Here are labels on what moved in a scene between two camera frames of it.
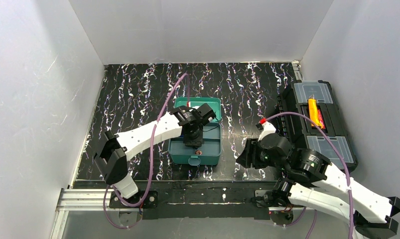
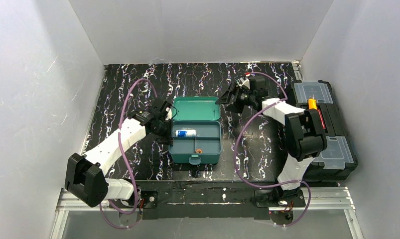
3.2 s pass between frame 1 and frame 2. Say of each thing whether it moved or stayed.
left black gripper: moved
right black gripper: moved
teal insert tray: stayed
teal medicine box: stayed
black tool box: stayed
